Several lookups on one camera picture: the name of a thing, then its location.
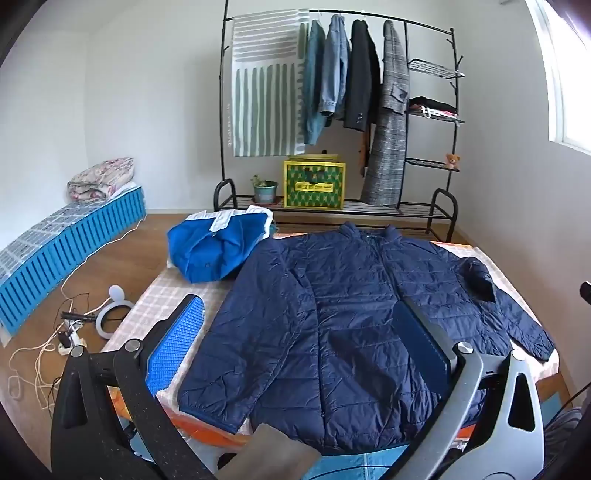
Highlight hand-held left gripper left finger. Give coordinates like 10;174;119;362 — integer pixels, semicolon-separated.
50;294;218;480

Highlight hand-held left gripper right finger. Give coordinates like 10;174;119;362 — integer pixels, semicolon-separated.
394;295;548;480

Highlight navy puffer jacket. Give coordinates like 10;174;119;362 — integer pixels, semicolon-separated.
177;222;556;455

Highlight black metal clothes rack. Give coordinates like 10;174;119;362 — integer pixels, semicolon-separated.
213;0;466;243

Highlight dark folded clothes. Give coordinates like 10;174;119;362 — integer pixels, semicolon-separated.
410;96;457;112

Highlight plaid bed cover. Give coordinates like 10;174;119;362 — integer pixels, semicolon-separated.
100;233;561;416

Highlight blue and white jacket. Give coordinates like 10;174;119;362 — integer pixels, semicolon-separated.
166;208;278;283

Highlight white power strip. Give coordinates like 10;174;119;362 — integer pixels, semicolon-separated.
58;323;88;356

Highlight light blue mat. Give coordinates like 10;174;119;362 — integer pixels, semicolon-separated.
305;450;416;480

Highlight blue folding mattress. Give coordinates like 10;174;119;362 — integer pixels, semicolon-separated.
0;182;147;344

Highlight small potted plant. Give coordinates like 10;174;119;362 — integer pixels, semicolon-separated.
250;174;280;205

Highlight floral folded quilt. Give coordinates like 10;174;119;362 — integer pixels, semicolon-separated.
67;157;137;203

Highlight yellow green patterned crate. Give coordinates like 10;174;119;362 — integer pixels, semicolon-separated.
283;152;347;209

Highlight brown hanging garment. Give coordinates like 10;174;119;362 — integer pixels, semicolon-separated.
356;129;372;177

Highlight grey plaid coat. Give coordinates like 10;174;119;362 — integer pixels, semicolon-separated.
360;19;411;208

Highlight green striped white cloth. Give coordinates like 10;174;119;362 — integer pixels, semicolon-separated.
229;8;309;158

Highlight black blazer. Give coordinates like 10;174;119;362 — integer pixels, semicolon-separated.
342;18;382;134

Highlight light blue denim jacket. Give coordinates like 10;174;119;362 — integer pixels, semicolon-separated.
320;13;350;121

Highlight window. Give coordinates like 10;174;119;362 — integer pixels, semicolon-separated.
526;0;591;155

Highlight white ring light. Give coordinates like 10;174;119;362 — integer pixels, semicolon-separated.
95;285;136;342

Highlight power strip with cables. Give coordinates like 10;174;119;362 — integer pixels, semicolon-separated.
7;277;109;411

